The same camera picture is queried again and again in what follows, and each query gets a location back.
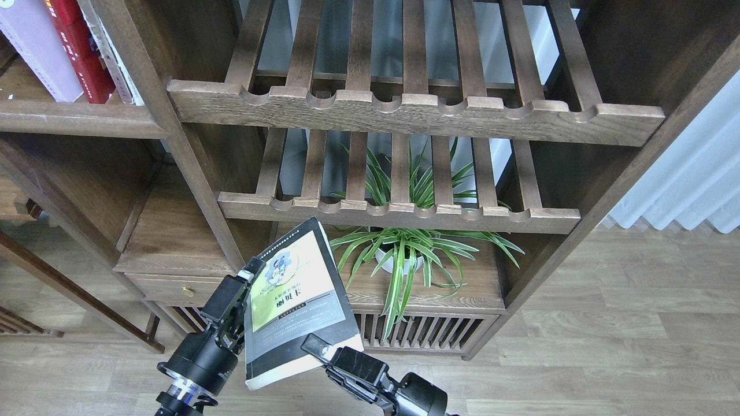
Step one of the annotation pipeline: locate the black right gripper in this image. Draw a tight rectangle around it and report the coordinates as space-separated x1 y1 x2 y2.
301 334 447 415

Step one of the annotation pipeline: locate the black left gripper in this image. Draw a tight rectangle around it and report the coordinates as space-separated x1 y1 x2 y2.
156 257 266 408

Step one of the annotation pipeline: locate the black and yellow book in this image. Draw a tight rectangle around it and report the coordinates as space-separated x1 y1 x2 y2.
244 218 363 391

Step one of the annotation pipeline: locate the red book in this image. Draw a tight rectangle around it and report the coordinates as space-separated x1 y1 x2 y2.
45 1 114 105

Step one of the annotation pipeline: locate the white lavender book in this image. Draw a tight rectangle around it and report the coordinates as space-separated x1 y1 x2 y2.
1 1 84 102

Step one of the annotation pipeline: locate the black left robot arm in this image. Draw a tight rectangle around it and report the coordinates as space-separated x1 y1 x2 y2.
156 257 266 415

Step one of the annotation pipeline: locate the brass drawer knob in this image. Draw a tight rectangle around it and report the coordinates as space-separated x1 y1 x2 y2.
182 286 195 298

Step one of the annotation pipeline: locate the white plant pot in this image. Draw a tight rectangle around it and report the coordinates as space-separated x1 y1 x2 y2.
375 246 424 276

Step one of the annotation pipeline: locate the green spider plant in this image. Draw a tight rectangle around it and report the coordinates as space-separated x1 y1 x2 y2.
330 155 521 340

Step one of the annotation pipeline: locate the white upright book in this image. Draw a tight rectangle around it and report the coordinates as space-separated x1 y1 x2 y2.
77 1 145 106

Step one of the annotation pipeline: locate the dark wooden bookshelf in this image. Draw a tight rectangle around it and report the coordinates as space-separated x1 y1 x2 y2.
2 1 738 360

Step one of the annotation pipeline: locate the white curtain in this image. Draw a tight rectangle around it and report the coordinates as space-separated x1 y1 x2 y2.
608 74 739 233

